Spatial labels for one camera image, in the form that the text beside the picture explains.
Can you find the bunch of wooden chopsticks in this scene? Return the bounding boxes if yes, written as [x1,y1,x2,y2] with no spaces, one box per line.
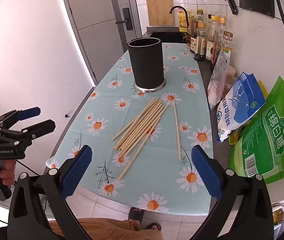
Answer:
[111,97,169,182]

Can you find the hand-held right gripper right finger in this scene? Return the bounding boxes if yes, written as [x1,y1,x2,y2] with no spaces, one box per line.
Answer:
[191,144,274,240]

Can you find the person's brown shorts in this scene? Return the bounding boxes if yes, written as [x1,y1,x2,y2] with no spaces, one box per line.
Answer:
[47,217,163,240]

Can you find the black faucet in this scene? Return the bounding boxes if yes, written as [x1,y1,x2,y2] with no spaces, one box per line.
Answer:
[169,6,190,34]

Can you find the blue and white salt bag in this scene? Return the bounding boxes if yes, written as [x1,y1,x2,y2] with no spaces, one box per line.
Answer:
[216,71,267,143]

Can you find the kitchen sink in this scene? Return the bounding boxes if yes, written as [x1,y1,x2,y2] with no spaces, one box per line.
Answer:
[146,26,191,43]

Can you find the wooden cutting board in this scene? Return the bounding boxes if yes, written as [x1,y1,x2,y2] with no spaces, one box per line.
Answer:
[146,0,174,27]

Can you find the clear bag with red print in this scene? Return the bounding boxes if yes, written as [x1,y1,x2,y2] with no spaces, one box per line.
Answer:
[207,50,230,111]

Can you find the black outlet panel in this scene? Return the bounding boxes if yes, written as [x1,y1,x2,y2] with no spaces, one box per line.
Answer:
[238,0,275,18]

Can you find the long bamboo chopstick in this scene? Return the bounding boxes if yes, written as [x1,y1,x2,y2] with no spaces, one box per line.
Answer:
[173,102,182,160]

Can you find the green sugar bag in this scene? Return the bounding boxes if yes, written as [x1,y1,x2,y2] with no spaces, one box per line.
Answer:
[228,76,284,185]

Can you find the black slipper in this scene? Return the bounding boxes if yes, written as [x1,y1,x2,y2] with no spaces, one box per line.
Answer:
[128,206,145,230]
[142,222,162,232]

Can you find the thin black cable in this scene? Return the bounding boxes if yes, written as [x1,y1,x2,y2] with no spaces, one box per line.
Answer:
[0,159,48,222]

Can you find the daisy print tablecloth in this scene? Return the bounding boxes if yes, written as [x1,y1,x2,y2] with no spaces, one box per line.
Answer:
[45,42,214,217]

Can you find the clear plastic jar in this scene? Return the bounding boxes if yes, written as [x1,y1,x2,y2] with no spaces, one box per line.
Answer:
[225,66,238,99]

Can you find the black utensil holder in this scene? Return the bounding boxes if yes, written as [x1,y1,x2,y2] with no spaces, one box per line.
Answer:
[127,37,167,93]

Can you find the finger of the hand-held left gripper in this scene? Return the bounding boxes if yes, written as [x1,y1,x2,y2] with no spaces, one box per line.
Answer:
[0,107,41,130]
[0,119,56,151]

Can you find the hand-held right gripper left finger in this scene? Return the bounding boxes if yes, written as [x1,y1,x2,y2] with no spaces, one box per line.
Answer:
[7,144,93,240]

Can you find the yellow oil jug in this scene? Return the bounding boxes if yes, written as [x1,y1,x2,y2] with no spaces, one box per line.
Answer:
[178,8,188,32]

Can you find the row of condiment bottles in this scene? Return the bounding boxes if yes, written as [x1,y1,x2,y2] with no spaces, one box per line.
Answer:
[187,9,234,67]

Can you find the black door lock handle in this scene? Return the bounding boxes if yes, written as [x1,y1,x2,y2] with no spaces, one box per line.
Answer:
[115,7,134,30]

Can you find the grey door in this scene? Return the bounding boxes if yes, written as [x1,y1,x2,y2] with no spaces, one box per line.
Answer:
[58,0,142,87]

